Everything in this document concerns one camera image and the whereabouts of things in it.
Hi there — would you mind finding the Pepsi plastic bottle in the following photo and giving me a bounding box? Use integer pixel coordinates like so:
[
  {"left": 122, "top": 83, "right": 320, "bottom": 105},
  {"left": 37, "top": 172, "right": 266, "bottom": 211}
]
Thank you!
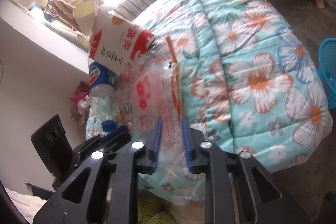
[{"left": 88, "top": 58, "right": 120, "bottom": 132}]

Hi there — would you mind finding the red white tissue box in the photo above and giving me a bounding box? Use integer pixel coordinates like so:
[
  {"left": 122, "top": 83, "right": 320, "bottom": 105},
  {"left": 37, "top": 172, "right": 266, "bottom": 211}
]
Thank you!
[{"left": 89, "top": 6, "right": 155, "bottom": 75}]

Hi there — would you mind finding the white paper cup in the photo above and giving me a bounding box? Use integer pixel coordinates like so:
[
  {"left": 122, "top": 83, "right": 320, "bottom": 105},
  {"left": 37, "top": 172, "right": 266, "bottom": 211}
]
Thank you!
[{"left": 73, "top": 0, "right": 99, "bottom": 36}]

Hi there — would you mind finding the pink puffer jacket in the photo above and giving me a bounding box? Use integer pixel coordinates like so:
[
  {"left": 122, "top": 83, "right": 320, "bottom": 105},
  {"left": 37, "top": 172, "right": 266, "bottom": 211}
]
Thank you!
[{"left": 51, "top": 0, "right": 84, "bottom": 30}]

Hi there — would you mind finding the blue mesh trash basket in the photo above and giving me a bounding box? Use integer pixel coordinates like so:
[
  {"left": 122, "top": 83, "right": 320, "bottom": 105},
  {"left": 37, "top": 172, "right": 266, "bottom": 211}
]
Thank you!
[{"left": 318, "top": 38, "right": 336, "bottom": 110}]

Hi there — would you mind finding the floral teal quilt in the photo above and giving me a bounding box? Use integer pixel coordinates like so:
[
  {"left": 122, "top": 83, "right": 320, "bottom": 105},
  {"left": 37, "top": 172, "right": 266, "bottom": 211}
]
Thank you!
[{"left": 132, "top": 0, "right": 333, "bottom": 207}]

